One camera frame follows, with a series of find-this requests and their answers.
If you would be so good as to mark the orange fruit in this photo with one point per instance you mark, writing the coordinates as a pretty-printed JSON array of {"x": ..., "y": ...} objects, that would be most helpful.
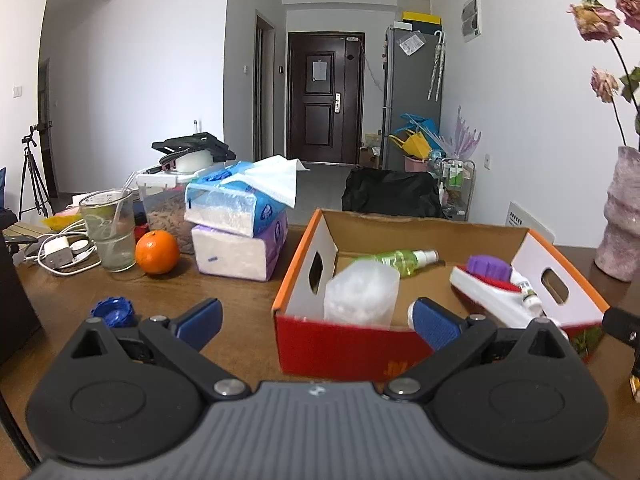
[{"x": 157, "y": 252}]

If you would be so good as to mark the metal cart with bottles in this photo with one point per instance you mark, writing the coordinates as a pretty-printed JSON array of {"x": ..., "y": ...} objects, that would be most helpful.
[{"x": 455, "y": 180}]

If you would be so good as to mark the white folded umbrella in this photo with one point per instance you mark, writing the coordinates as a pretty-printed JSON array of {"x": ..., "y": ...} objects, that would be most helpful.
[{"x": 436, "y": 65}]

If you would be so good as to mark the blue bottle cap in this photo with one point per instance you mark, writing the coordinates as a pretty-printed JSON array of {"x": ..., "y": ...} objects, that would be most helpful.
[{"x": 114, "y": 310}]

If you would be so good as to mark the dark brown door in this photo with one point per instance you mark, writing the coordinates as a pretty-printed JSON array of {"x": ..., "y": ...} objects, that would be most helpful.
[{"x": 325, "y": 100}]

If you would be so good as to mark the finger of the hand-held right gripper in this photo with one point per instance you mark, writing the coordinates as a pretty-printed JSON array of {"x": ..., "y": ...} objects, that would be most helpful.
[{"x": 622, "y": 325}]

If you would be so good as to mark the white wall panel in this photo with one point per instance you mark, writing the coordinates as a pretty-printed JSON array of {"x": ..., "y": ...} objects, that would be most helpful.
[{"x": 471, "y": 16}]

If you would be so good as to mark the clear plastic box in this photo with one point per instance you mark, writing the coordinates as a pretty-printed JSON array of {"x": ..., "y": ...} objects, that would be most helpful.
[{"x": 360, "y": 290}]

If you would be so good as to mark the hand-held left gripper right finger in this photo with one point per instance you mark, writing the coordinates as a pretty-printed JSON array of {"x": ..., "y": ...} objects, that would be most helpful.
[{"x": 435, "y": 322}]

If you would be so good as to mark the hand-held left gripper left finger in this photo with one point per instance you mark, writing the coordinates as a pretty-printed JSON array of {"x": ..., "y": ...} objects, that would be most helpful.
[{"x": 200, "y": 317}]

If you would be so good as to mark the black folding stand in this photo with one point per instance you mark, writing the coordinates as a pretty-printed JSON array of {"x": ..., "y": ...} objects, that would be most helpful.
[{"x": 192, "y": 142}]

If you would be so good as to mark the clear glass cup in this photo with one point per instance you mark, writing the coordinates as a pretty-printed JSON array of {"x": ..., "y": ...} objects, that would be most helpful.
[{"x": 110, "y": 235}]

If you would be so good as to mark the white flat board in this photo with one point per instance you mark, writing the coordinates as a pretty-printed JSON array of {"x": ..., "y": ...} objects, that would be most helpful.
[{"x": 527, "y": 222}]

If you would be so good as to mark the white spray bottle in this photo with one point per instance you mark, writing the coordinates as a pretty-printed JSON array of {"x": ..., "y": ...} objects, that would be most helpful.
[{"x": 527, "y": 292}]

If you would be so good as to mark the white and red lint brush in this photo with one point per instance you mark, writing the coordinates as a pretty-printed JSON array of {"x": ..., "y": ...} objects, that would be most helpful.
[{"x": 480, "y": 287}]

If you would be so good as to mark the grey refrigerator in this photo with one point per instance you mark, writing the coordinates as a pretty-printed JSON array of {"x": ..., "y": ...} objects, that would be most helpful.
[{"x": 410, "y": 85}]

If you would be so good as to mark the blue tissue pack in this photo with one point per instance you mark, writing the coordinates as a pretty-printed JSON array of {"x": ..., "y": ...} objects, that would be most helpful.
[{"x": 225, "y": 205}]

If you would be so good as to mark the clear food container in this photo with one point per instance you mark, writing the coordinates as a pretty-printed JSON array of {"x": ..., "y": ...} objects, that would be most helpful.
[{"x": 160, "y": 210}]

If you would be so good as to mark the purple bottle cap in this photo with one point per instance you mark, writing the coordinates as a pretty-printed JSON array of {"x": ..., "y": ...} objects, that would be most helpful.
[{"x": 489, "y": 266}]

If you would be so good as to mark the purple feather decoration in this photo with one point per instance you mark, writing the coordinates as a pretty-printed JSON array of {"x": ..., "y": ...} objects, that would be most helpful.
[{"x": 462, "y": 135}]

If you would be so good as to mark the white tissue pack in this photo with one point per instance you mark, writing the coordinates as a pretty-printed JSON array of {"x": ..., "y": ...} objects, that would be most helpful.
[{"x": 230, "y": 255}]

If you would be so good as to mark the yellow box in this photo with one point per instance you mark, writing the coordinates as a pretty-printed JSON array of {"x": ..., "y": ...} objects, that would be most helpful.
[{"x": 422, "y": 17}]

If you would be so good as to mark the white round bowl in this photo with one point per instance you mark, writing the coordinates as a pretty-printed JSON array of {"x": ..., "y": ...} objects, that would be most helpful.
[{"x": 195, "y": 162}]

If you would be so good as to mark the red cardboard box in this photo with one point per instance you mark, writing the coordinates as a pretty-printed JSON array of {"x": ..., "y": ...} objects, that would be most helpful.
[{"x": 340, "y": 350}]

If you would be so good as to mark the black paper bag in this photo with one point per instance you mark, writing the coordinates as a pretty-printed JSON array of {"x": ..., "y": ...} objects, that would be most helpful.
[{"x": 15, "y": 305}]

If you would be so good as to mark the blue and yellow plastic items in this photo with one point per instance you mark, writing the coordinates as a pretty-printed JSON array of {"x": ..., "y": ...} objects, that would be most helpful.
[{"x": 415, "y": 137}]

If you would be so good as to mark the black tripod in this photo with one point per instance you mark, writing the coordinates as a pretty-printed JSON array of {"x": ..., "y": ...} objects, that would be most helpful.
[{"x": 32, "y": 170}]

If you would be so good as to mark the green spray bottle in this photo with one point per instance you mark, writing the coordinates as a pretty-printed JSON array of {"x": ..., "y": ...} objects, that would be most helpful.
[{"x": 405, "y": 260}]

